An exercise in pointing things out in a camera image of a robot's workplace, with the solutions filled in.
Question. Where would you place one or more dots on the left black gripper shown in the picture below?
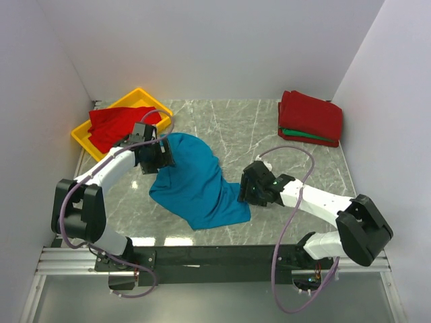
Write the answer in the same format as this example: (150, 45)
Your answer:
(165, 159)

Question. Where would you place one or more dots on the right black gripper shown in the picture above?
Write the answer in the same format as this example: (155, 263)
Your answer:
(245, 183)

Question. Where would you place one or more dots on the blue t shirt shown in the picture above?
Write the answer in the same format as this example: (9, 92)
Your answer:
(195, 189)

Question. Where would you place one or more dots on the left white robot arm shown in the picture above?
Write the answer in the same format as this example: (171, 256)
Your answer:
(79, 213)

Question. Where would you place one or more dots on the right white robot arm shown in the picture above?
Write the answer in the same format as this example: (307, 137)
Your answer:
(361, 230)

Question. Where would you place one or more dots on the red t shirt in tray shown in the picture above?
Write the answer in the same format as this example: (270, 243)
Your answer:
(112, 124)

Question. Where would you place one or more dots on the yellow plastic tray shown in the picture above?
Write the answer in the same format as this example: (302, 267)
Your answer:
(137, 98)

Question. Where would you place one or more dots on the folded green shirt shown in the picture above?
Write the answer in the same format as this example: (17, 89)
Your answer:
(294, 133)

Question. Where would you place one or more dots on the black base beam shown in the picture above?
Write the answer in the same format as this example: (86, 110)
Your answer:
(225, 264)

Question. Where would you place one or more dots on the folded dark red shirt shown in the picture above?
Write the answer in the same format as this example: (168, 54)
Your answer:
(310, 115)

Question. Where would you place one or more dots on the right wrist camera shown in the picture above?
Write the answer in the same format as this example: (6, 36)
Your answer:
(263, 167)

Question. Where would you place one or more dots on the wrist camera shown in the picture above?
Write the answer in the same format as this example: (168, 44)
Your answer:
(263, 167)
(143, 133)

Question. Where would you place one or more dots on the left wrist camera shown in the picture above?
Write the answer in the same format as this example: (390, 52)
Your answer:
(143, 133)

